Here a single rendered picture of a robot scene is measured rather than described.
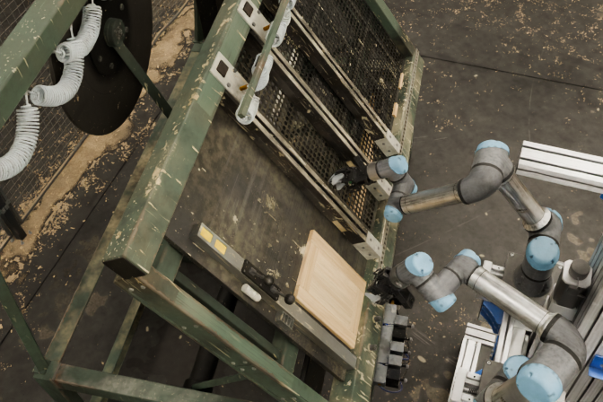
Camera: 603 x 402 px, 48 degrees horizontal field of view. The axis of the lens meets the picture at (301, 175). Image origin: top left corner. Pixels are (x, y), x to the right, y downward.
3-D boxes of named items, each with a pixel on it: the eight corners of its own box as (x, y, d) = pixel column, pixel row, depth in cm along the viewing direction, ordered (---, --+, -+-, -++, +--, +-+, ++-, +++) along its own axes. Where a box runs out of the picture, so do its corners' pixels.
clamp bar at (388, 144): (386, 160, 337) (429, 148, 323) (237, -24, 270) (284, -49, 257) (388, 144, 343) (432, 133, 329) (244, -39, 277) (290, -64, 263)
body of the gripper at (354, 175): (338, 182, 277) (363, 176, 271) (343, 167, 283) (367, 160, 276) (349, 194, 282) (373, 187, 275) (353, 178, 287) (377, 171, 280)
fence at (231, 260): (346, 370, 270) (354, 369, 268) (187, 237, 217) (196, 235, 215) (348, 358, 273) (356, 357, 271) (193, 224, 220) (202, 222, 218)
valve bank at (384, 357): (403, 409, 289) (406, 388, 271) (370, 403, 292) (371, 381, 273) (416, 306, 320) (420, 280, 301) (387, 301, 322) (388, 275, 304)
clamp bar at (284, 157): (366, 264, 300) (415, 255, 286) (188, 80, 233) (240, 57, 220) (370, 245, 306) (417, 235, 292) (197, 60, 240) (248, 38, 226)
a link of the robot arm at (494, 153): (536, 257, 270) (462, 169, 246) (541, 227, 278) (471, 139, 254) (564, 253, 261) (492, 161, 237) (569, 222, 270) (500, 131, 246)
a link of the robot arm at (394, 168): (407, 178, 267) (397, 163, 262) (384, 184, 273) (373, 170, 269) (411, 163, 272) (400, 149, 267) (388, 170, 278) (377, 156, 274)
